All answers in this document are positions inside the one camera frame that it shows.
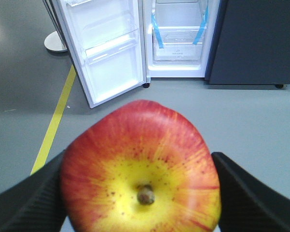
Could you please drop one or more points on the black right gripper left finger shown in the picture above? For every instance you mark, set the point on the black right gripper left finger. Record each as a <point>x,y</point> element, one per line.
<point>34,204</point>

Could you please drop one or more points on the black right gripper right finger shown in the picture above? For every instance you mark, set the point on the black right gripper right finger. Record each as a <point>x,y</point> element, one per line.
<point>247,204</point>

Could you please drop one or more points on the red yellow apple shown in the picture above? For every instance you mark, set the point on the red yellow apple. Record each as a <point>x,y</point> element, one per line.
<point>142,168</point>

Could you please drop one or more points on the dark grey fridge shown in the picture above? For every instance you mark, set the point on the dark grey fridge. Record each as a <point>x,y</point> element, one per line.
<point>247,42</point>

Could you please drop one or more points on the open white fridge door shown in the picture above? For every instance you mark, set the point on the open white fridge door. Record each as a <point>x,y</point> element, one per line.
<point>105,41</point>

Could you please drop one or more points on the metal stand with round base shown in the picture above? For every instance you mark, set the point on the metal stand with round base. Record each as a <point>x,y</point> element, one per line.
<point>54,42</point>

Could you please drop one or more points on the clear crisper drawer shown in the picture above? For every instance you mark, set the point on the clear crisper drawer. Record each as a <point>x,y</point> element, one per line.
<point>177,45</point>

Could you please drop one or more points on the clear lower door bin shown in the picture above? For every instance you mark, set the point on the clear lower door bin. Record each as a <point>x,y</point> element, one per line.
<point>111,47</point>

